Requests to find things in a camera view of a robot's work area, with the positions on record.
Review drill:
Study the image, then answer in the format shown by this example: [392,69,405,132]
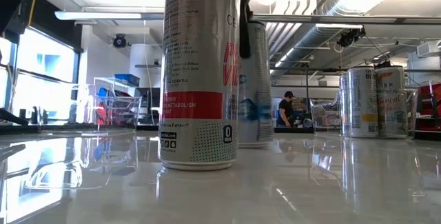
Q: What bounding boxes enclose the white arctic vibe Celsius can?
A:
[237,20,276,150]

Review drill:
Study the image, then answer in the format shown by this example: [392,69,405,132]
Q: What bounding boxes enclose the white peach vibe Celsius can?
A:
[158,0,241,172]

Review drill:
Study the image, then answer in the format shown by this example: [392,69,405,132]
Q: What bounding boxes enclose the white tropical vibe Celsius can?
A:
[374,64,410,139]
[338,72,349,138]
[347,65,380,139]

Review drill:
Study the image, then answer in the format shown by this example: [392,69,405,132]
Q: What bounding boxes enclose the person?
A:
[276,90,296,129]

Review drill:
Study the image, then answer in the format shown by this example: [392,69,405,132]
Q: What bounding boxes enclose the black ceiling spotlight cluster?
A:
[336,27,366,48]

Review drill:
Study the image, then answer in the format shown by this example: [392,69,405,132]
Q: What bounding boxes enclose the white cylindrical column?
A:
[127,43,163,90]

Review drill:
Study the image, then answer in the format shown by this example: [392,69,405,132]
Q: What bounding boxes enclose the dark monitor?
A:
[133,87,162,125]

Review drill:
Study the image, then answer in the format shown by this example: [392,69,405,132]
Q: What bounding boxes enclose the black round ceiling speaker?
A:
[112,33,127,49]

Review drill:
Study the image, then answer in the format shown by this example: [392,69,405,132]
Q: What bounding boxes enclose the shelf with coloured bins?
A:
[92,73,142,128]

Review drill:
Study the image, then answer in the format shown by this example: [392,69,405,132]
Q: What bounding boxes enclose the small black spotlight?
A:
[373,59,393,70]

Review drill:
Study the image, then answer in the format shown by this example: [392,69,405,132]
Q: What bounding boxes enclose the long ceiling light bar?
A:
[54,6,398,25]

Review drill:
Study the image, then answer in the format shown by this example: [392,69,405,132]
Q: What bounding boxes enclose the red cabinet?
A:
[417,81,441,132]

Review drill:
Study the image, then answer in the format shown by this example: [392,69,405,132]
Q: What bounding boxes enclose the large dark-framed window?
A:
[0,26,81,125]

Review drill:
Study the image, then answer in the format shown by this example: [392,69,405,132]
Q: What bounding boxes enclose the silver ventilation duct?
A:
[267,0,420,77]

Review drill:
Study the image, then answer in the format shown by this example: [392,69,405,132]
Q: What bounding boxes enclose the white wall air conditioner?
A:
[416,40,441,59]

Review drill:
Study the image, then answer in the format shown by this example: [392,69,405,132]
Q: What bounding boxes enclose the black table frame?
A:
[0,123,441,141]

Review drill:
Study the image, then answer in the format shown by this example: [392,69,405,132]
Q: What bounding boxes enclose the yellow hanging cable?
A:
[28,0,38,28]

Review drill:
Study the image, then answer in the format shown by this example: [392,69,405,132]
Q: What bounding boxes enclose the black angled bracket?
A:
[0,108,30,126]

